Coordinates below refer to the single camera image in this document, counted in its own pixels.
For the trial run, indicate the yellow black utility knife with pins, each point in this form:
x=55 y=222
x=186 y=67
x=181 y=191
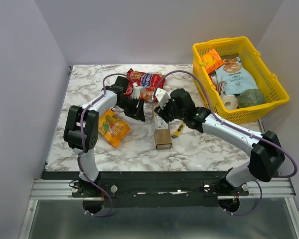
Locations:
x=179 y=130

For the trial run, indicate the red candy bag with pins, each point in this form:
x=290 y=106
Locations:
x=147 y=80

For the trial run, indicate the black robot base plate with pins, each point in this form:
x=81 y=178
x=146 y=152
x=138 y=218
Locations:
x=158 y=189

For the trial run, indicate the white tape roll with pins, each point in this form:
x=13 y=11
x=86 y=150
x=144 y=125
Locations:
x=230 y=102

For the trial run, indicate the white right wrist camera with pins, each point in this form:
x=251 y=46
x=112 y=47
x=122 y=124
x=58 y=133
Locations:
x=161 y=97

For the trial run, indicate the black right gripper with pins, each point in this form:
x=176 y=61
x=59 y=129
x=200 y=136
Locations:
x=165 y=112

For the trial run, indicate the aluminium frame rail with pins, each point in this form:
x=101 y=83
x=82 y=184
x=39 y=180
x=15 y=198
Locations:
x=60 y=190

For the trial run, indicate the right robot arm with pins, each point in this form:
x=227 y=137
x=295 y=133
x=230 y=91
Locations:
x=263 y=149

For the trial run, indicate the yellow corn snack bag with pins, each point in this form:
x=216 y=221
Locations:
x=113 y=128

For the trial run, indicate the green melon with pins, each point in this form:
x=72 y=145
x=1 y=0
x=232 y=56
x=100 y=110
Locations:
x=250 y=98

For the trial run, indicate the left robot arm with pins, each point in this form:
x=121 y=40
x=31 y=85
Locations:
x=85 y=123

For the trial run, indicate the yellow plastic basket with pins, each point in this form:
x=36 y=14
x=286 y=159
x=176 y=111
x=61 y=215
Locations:
x=266 y=81

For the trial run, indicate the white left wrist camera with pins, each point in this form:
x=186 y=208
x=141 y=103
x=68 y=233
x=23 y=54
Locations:
x=137 y=91

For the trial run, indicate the brown cardboard express box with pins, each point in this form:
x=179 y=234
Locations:
x=162 y=135

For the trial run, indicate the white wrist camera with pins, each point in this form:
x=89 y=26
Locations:
x=137 y=91
x=161 y=97

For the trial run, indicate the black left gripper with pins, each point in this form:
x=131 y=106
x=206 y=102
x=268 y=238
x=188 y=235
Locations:
x=139 y=114

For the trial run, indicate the red white striped packet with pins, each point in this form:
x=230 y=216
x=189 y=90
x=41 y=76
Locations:
x=220 y=88

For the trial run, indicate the orange snack box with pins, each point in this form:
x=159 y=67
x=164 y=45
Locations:
x=211 y=61

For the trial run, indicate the light blue chips bag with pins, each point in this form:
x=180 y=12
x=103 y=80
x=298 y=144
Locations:
x=237 y=78

